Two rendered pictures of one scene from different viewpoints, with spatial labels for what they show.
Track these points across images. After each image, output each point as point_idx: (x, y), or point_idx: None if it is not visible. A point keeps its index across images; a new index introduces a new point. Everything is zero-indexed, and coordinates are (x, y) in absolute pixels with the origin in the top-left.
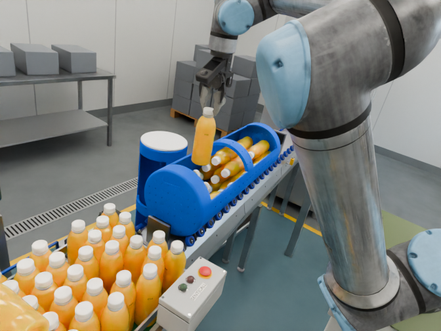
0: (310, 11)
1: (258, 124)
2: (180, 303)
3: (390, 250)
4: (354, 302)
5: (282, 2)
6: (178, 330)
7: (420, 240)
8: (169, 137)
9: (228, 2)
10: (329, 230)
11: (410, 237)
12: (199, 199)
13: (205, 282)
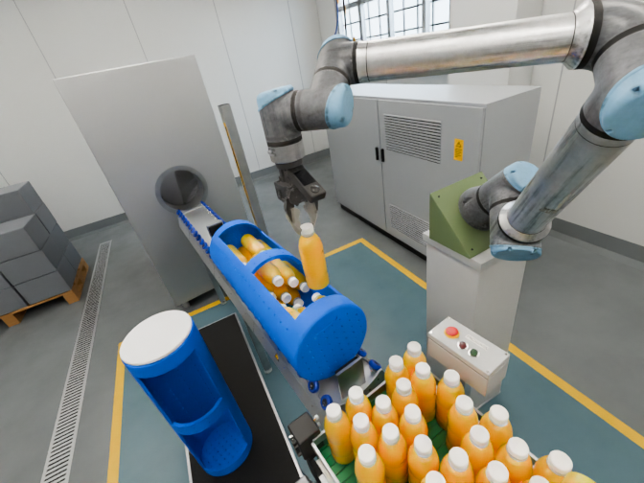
0: (486, 60)
1: (228, 225)
2: (493, 358)
3: (503, 198)
4: (545, 233)
5: (402, 68)
6: (501, 375)
7: (517, 178)
8: (153, 327)
9: (340, 93)
10: (575, 195)
11: (457, 193)
12: (358, 308)
13: (463, 334)
